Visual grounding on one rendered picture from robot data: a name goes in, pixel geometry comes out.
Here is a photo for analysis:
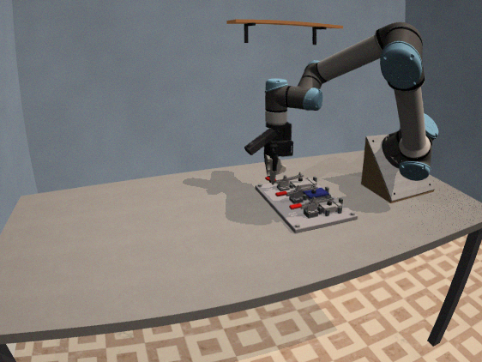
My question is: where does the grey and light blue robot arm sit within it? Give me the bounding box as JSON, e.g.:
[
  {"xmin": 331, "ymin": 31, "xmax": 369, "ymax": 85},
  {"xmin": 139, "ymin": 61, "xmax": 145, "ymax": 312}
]
[{"xmin": 265, "ymin": 22, "xmax": 438, "ymax": 181}]

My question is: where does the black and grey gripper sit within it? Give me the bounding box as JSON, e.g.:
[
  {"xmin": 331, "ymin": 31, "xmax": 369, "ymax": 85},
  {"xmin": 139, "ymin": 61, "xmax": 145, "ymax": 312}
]
[{"xmin": 264, "ymin": 122, "xmax": 293, "ymax": 185}]

